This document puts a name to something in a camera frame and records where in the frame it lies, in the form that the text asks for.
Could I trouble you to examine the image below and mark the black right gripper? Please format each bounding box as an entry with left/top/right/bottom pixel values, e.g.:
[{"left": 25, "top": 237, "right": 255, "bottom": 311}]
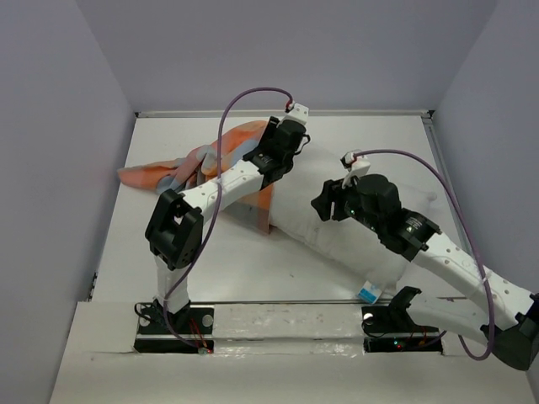
[{"left": 311, "top": 171, "right": 382, "bottom": 234}]

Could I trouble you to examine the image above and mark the white pillow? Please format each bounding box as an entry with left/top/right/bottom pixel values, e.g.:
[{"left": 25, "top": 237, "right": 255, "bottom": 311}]
[{"left": 267, "top": 141, "right": 441, "bottom": 295}]

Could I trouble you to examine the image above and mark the multicolour checked pillowcase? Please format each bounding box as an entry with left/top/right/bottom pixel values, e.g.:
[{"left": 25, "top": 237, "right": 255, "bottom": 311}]
[{"left": 118, "top": 120, "right": 273, "bottom": 234}]

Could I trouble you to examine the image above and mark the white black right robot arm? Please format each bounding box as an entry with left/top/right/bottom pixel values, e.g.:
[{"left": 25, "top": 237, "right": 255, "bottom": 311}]
[{"left": 311, "top": 174, "right": 538, "bottom": 371}]

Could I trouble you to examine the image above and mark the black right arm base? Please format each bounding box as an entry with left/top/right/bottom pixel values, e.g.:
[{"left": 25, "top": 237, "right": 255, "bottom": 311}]
[{"left": 361, "top": 286, "right": 444, "bottom": 354}]

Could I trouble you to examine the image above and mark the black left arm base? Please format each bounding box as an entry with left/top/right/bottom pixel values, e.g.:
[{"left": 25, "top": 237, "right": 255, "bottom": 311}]
[{"left": 133, "top": 300, "right": 215, "bottom": 354}]

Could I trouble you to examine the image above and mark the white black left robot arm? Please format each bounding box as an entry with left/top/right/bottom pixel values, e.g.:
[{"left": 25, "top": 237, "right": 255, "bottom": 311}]
[{"left": 145, "top": 114, "right": 308, "bottom": 332}]

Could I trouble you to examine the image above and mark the blue white pillow label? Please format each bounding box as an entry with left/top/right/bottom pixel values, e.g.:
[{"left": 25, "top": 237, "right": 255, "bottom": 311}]
[{"left": 357, "top": 281, "right": 385, "bottom": 305}]

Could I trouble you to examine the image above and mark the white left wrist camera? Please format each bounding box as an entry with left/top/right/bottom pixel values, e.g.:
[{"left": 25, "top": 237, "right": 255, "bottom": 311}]
[{"left": 283, "top": 102, "right": 310, "bottom": 126}]

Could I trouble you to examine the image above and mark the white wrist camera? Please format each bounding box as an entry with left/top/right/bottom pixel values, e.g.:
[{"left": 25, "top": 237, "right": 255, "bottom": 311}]
[
  {"left": 340, "top": 150, "right": 371, "bottom": 189},
  {"left": 283, "top": 102, "right": 310, "bottom": 126}
]

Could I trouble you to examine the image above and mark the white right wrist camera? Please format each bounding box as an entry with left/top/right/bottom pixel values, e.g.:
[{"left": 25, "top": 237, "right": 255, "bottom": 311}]
[{"left": 340, "top": 150, "right": 371, "bottom": 189}]

